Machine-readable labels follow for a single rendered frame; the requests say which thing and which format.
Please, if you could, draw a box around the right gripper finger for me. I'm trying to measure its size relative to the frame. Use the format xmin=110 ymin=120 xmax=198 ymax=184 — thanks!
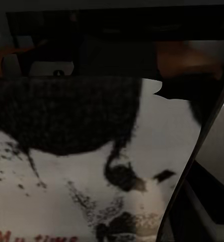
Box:
xmin=168 ymin=160 xmax=224 ymax=242

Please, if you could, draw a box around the bottle of coffee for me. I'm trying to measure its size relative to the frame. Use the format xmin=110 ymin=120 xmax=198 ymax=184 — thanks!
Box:
xmin=0 ymin=0 xmax=224 ymax=242

